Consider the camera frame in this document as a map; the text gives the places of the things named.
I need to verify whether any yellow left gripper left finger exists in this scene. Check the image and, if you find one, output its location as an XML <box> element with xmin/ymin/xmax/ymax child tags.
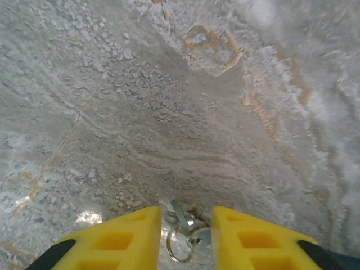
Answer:
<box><xmin>26</xmin><ymin>206</ymin><xmax>163</xmax><ymax>270</ymax></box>

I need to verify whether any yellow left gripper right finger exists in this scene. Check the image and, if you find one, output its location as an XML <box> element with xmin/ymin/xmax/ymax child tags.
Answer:
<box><xmin>210</xmin><ymin>205</ymin><xmax>360</xmax><ymax>270</ymax></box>

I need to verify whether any silver round-head key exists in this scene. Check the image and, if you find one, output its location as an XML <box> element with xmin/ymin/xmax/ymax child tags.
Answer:
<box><xmin>187</xmin><ymin>226</ymin><xmax>213</xmax><ymax>250</ymax></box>

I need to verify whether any silver key ring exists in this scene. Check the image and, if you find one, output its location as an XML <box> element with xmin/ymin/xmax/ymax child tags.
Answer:
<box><xmin>165</xmin><ymin>222</ymin><xmax>195</xmax><ymax>264</ymax></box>

